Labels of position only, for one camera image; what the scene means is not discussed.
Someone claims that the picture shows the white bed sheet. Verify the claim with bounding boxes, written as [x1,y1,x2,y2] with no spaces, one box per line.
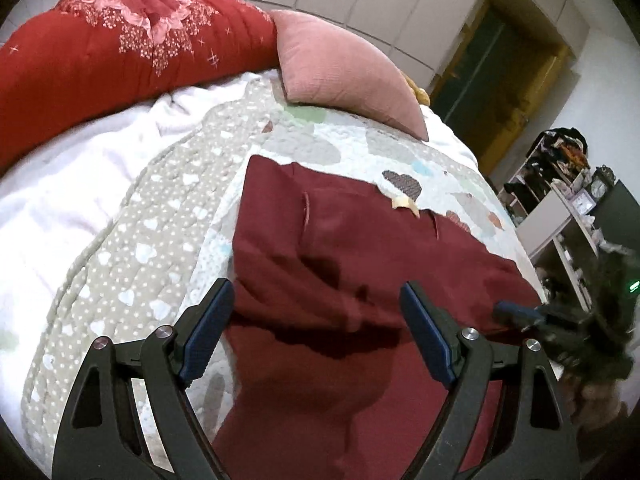
[0,70,281,411]

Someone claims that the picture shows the beige panelled wardrobe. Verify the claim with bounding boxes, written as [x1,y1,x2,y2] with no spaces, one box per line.
[205,0,591,92]

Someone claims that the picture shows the pink pillow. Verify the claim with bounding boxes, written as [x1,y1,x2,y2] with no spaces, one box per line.
[270,10,431,142]

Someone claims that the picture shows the heart print quilt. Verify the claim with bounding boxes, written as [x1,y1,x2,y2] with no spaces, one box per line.
[20,77,546,480]

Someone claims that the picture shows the white shelf unit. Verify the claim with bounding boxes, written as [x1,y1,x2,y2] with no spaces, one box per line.
[502,130,640,311]

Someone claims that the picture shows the dark panel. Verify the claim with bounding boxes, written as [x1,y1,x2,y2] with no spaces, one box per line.
[594,180,640,261]

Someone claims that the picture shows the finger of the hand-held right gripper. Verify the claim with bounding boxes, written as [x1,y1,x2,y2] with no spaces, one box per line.
[492,300,551,332]

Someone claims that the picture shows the dark ornate table clock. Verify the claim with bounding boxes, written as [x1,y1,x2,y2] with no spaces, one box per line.
[590,166,615,202]

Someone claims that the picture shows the person's right hand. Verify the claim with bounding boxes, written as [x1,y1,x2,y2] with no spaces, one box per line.
[561,377,632,427]

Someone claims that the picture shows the maroon pants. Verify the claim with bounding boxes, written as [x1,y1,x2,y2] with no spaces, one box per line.
[212,155,547,480]

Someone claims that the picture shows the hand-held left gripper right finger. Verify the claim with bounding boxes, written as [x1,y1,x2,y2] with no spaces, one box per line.
[399,281,581,480]

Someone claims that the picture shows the pile of clothes on shelf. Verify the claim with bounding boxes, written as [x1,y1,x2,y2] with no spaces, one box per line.
[536,129,592,173]

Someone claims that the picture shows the red floral comforter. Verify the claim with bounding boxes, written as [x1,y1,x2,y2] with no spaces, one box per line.
[0,0,281,171]

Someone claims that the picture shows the dark green door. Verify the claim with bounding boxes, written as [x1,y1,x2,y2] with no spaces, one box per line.
[430,0,571,177]

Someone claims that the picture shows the small white clock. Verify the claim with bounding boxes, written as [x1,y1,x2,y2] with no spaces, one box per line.
[570,192,597,217]

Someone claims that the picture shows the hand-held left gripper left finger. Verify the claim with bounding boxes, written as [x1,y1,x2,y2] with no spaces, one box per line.
[51,278,236,480]

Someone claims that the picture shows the yellow cloth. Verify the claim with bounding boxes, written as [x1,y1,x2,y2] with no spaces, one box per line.
[403,75,432,107]

